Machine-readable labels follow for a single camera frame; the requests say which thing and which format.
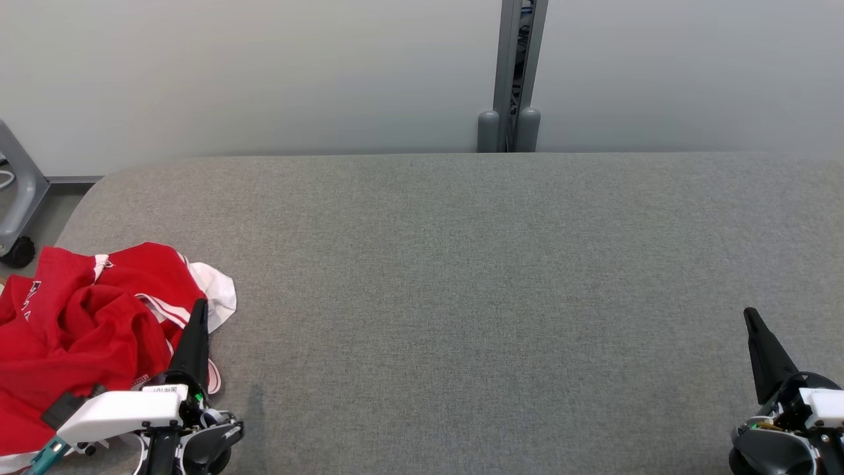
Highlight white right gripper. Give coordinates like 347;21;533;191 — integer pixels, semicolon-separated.
744;307;844;430

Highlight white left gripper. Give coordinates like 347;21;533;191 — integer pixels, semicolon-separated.
56;298;210;449

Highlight red jersey with white sleeves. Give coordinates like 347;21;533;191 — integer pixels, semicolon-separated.
0;242;237;396

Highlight red shorts with white stripe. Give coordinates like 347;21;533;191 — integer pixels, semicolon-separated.
0;290;173;473

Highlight left teal plug camera cable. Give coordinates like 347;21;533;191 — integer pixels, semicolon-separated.
25;438;71;475

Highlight grey metal partition post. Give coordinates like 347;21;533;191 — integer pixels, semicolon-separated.
477;0;549;154

